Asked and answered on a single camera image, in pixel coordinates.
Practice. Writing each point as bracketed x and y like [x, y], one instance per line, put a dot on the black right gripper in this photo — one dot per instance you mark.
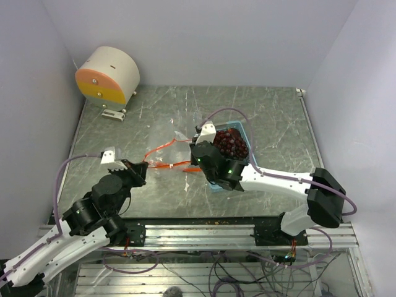
[193, 159]

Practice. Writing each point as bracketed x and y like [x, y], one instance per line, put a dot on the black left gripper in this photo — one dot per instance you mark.
[136, 170]

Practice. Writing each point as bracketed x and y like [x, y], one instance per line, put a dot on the dark red grape bunch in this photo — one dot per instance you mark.
[231, 144]

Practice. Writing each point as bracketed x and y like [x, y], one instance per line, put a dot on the clear orange-zip bag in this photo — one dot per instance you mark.
[169, 139]

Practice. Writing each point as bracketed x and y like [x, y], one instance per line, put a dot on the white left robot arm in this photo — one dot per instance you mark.
[93, 222]

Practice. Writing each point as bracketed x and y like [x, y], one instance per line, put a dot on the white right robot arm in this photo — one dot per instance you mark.
[320, 195]

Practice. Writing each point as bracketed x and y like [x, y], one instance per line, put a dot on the light blue plastic basket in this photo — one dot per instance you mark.
[238, 125]

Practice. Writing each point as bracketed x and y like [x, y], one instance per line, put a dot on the round pastel drawer cabinet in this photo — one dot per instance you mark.
[108, 78]

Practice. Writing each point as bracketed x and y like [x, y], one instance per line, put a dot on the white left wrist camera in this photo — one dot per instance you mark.
[110, 155]

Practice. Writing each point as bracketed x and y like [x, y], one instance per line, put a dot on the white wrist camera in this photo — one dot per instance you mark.
[110, 155]
[206, 132]

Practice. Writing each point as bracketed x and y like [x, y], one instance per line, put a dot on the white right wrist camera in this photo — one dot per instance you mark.
[206, 132]

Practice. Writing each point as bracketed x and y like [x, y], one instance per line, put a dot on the white bracket block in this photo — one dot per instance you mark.
[114, 115]

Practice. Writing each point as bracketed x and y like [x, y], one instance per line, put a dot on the aluminium rail base frame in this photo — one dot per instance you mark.
[209, 257]

